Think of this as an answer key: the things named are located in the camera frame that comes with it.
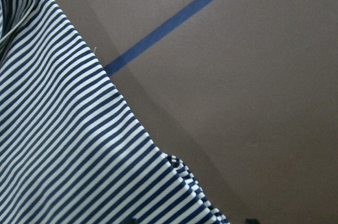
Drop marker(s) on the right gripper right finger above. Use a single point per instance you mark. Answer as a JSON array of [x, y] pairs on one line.
[[252, 221]]

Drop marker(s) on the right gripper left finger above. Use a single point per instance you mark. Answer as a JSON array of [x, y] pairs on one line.
[[131, 221]]

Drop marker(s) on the striped polo shirt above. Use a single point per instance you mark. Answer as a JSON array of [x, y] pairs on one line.
[[72, 151]]

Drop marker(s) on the blue tape line lengthwise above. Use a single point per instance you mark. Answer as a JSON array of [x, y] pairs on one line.
[[154, 36]]

